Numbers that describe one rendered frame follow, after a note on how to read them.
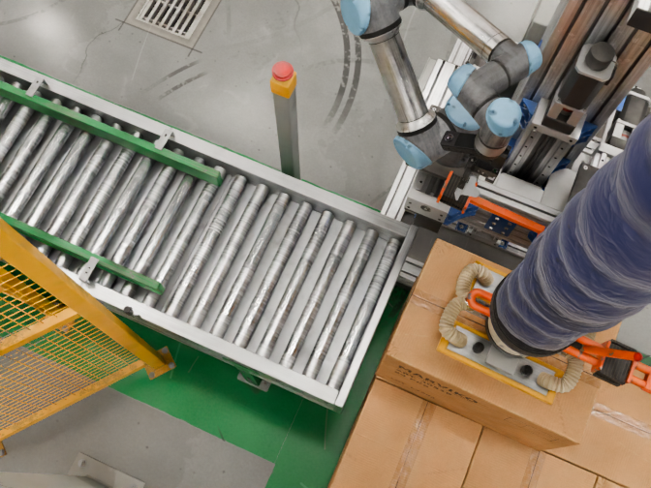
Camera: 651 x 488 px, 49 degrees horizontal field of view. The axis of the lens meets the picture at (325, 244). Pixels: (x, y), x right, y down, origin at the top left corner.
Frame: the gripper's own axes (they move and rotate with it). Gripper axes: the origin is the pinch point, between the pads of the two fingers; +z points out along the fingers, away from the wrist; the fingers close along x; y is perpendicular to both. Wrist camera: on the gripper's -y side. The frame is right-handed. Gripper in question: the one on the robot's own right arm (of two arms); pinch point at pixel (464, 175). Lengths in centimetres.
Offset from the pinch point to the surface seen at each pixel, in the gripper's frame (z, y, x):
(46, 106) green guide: 66, -152, -10
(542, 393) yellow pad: 22, 44, -39
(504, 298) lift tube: -7.6, 20.7, -29.5
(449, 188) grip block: 8.8, -2.4, -1.1
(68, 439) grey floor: 130, -99, -115
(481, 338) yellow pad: 21.9, 23.2, -32.2
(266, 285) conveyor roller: 75, -47, -33
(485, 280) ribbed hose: 18.5, 17.6, -17.5
